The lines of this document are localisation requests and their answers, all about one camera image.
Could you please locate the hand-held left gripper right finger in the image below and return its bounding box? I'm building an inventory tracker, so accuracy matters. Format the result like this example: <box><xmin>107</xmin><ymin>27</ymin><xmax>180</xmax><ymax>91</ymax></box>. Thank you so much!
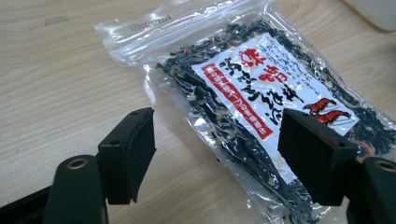
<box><xmin>277</xmin><ymin>107</ymin><xmax>360</xmax><ymax>207</ymax></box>

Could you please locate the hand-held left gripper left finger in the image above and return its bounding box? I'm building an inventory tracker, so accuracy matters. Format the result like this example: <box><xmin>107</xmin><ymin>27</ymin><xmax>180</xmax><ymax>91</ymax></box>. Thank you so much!
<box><xmin>97</xmin><ymin>106</ymin><xmax>157</xmax><ymax>205</ymax></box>

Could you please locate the clear bag of dried seaweed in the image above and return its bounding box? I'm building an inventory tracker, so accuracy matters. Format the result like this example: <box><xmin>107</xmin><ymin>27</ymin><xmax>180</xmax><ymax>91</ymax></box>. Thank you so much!
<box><xmin>93</xmin><ymin>0</ymin><xmax>396</xmax><ymax>224</ymax></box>

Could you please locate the white object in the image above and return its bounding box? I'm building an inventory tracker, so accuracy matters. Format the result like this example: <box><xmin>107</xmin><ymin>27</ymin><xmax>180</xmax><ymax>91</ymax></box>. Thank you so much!
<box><xmin>342</xmin><ymin>0</ymin><xmax>396</xmax><ymax>33</ymax></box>

